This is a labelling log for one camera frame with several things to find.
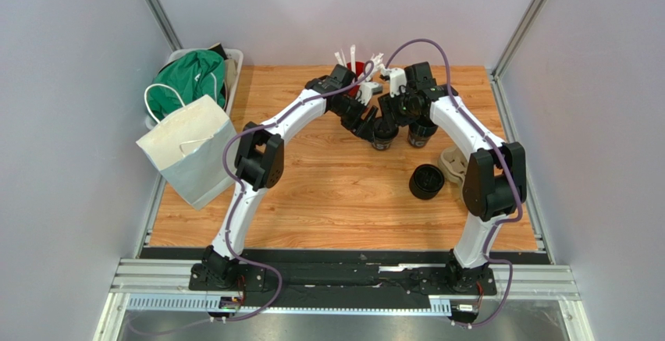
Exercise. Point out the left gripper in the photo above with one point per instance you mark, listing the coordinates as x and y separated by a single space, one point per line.
365 128

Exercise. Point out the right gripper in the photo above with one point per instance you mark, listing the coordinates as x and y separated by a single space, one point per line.
416 113

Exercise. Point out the stack of black cups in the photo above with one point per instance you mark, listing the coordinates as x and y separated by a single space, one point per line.
420 131

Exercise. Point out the stack of black lids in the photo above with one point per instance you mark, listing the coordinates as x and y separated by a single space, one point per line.
426 181

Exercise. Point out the white paper bag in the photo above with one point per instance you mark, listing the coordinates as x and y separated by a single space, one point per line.
187 147

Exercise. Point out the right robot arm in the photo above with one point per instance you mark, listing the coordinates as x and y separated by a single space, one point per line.
494 186

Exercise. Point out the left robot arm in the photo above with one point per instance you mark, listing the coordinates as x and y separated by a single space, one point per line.
258 164

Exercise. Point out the white wrapped straws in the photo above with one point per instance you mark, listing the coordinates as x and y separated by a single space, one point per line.
352 54

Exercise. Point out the red straw cup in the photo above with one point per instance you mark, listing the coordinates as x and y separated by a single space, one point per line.
358 69

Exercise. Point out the cardboard cup carrier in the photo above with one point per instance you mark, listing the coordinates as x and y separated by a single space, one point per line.
453 164

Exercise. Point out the white plastic bin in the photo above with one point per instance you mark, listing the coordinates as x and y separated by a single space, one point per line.
233 60

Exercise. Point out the green cloth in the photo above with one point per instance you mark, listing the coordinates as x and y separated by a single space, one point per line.
196 74

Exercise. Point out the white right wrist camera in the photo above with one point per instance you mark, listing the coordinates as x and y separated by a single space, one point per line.
396 78

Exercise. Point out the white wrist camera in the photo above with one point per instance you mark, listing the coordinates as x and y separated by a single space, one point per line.
367 90
396 78

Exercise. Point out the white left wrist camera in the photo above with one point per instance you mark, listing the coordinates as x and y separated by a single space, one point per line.
367 90

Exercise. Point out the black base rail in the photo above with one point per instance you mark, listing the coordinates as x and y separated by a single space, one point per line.
333 282

